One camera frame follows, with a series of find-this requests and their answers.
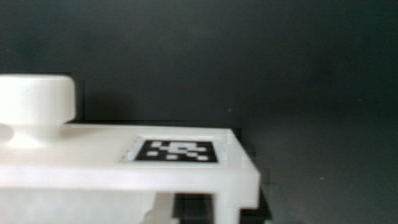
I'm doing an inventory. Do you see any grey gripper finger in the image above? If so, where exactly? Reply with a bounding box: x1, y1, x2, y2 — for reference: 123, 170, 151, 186
172, 193, 213, 224

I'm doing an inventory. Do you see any white front drawer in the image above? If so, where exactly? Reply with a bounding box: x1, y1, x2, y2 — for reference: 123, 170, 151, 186
0, 74, 259, 224

